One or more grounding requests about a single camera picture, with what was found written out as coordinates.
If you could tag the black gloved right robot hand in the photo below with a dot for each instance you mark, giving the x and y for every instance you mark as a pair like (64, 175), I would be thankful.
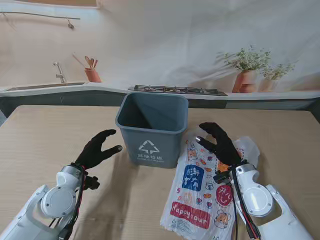
(225, 147)

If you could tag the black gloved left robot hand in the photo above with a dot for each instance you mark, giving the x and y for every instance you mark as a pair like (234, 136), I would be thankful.
(92, 155)

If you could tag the printed white plastic bag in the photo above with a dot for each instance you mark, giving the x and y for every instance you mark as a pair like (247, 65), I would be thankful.
(190, 200)

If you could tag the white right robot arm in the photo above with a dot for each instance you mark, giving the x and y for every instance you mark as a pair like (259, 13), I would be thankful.
(257, 200)

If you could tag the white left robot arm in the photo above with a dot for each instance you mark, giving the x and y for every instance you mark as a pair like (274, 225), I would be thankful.
(60, 197)

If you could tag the grey plastic waste bin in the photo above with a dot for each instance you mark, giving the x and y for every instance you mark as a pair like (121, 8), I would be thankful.
(150, 140)

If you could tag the kitchen scene printed backdrop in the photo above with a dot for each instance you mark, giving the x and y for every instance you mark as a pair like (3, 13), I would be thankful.
(160, 37)

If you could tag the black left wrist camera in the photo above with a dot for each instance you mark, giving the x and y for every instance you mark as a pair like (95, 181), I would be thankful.
(92, 182)

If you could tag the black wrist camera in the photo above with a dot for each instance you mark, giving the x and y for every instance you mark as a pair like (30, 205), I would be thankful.
(221, 178)
(92, 182)

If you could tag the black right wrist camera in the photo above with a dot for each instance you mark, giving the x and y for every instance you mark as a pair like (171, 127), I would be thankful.
(221, 178)

